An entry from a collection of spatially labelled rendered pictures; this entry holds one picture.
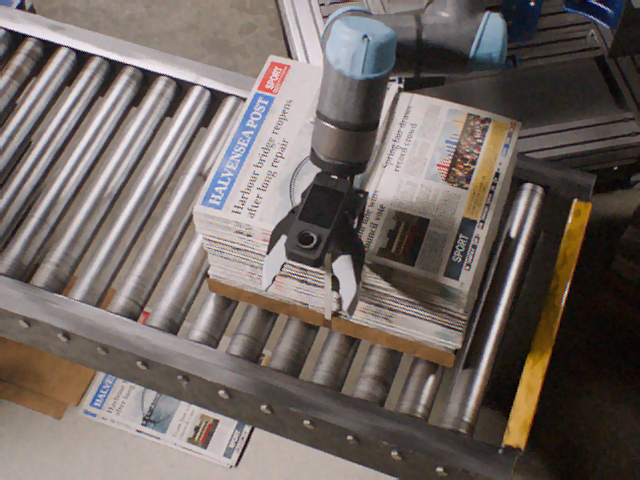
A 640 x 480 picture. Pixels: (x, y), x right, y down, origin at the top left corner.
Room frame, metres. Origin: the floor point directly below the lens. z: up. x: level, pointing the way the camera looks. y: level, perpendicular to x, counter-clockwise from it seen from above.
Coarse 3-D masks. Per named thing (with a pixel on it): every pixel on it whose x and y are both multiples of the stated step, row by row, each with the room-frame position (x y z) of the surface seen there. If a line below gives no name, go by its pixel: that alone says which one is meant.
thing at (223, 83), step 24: (0, 24) 1.29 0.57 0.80; (24, 24) 1.29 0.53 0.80; (48, 24) 1.29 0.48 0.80; (48, 48) 1.25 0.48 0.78; (72, 48) 1.23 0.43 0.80; (96, 48) 1.23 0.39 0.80; (120, 48) 1.23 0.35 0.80; (144, 48) 1.23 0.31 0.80; (144, 72) 1.18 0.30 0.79; (168, 72) 1.17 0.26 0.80; (192, 72) 1.17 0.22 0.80; (216, 72) 1.17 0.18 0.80; (144, 96) 1.19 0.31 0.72; (216, 96) 1.14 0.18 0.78; (240, 96) 1.12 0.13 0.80; (528, 168) 0.97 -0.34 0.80; (552, 168) 0.96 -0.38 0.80; (552, 192) 0.93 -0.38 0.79; (576, 192) 0.92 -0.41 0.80; (504, 216) 0.95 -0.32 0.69; (552, 216) 0.92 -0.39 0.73
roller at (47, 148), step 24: (96, 72) 1.18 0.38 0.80; (72, 96) 1.12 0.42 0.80; (96, 96) 1.14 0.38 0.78; (48, 120) 1.07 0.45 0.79; (72, 120) 1.08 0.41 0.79; (48, 144) 1.02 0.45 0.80; (24, 168) 0.97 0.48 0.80; (48, 168) 0.98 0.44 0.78; (0, 192) 0.93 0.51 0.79; (24, 192) 0.93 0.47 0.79; (0, 216) 0.88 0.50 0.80; (0, 240) 0.84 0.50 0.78
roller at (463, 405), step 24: (528, 192) 0.92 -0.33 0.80; (528, 216) 0.87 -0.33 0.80; (504, 240) 0.83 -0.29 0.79; (528, 240) 0.83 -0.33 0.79; (504, 264) 0.78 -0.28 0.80; (504, 288) 0.74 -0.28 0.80; (480, 312) 0.71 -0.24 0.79; (504, 312) 0.70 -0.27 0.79; (480, 336) 0.66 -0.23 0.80; (480, 360) 0.62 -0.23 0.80; (456, 384) 0.59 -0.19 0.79; (480, 384) 0.59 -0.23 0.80; (456, 408) 0.55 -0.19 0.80; (480, 408) 0.56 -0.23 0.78; (456, 432) 0.52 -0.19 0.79
